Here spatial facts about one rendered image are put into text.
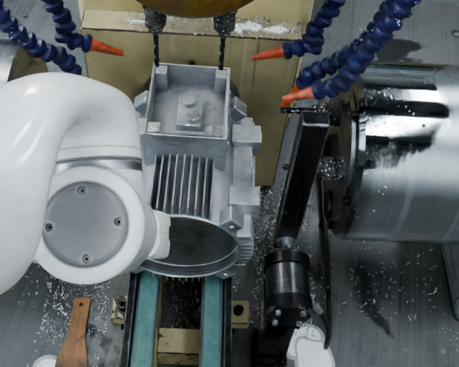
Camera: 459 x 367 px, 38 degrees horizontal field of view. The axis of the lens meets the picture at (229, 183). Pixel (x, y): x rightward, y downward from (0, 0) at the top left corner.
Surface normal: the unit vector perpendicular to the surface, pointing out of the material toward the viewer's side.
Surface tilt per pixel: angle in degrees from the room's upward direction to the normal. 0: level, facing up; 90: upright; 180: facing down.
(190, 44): 90
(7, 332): 0
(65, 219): 30
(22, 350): 0
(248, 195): 0
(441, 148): 36
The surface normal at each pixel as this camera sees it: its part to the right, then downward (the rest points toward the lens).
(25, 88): -0.13, -0.85
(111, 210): 0.14, -0.13
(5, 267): 0.85, 0.42
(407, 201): 0.01, 0.51
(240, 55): -0.01, 0.82
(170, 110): 0.07, -0.57
